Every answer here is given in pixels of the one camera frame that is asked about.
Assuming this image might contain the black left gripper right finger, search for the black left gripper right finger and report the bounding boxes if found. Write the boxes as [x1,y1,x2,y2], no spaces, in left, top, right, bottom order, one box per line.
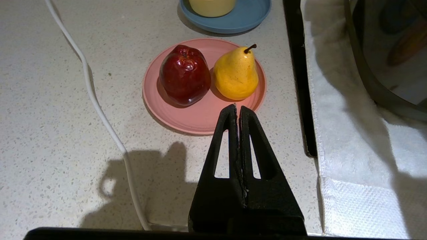
[239,106,307,235]

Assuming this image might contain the yellow bowl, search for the yellow bowl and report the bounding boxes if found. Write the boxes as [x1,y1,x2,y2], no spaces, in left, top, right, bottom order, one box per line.
[188,0,237,18]

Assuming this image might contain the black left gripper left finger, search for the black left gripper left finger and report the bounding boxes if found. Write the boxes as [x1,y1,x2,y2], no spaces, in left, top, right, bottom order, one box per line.
[188,104,247,234]

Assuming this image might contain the pink plate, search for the pink plate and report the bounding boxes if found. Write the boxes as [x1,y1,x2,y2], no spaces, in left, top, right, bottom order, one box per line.
[142,38,267,135]

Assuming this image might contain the blue plate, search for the blue plate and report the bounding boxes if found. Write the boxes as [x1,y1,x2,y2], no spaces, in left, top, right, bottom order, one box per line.
[179,0,272,34]

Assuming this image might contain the white towel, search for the white towel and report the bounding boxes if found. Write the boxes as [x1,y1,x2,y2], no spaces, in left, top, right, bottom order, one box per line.
[300,0,427,239]

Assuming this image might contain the red apple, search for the red apple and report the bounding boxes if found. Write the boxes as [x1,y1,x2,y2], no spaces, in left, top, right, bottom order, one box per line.
[159,45,211,106]

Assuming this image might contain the yellow pear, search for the yellow pear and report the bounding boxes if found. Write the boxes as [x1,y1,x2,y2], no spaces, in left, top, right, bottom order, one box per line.
[213,44,259,101]

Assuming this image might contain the black rice cooker base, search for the black rice cooker base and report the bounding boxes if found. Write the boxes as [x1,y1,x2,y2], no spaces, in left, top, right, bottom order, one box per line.
[344,0,427,121]

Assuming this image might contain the white cable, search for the white cable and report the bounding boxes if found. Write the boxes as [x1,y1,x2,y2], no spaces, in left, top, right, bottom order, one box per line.
[44,0,187,232]

